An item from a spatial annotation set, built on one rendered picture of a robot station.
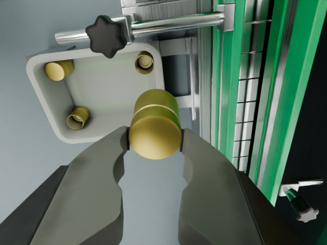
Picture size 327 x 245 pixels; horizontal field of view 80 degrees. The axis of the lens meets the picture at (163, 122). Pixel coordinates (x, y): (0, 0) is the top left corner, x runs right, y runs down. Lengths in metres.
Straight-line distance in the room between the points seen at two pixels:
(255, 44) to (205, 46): 0.07
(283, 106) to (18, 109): 0.53
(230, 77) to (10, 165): 0.61
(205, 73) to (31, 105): 0.40
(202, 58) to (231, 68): 0.09
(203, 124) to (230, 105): 0.12
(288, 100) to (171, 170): 0.39
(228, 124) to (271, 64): 0.11
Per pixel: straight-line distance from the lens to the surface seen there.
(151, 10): 0.28
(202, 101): 0.32
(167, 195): 0.65
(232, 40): 0.21
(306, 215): 0.34
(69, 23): 0.45
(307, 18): 0.25
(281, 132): 0.30
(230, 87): 0.23
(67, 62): 0.43
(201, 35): 0.29
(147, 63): 0.39
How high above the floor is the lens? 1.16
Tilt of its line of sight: 60 degrees down
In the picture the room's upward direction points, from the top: 178 degrees clockwise
